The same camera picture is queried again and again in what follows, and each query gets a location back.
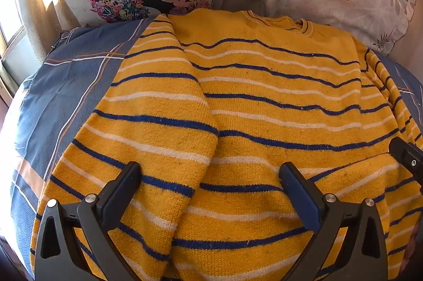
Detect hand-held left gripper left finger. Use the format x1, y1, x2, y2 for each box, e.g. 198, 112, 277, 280
35, 161, 142, 281

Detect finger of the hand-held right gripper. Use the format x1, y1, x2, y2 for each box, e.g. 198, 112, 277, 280
388, 137, 423, 193

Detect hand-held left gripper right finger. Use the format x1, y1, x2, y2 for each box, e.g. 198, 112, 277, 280
279, 162, 389, 281

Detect yellow striped sweater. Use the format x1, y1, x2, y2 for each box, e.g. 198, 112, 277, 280
30, 8, 423, 281

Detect blue plaid bed sheet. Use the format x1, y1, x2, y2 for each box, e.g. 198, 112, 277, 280
9, 18, 423, 280

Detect window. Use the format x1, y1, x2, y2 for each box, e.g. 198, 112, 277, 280
0, 0, 38, 107

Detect beige curtain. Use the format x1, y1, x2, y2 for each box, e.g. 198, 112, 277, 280
16, 0, 268, 65

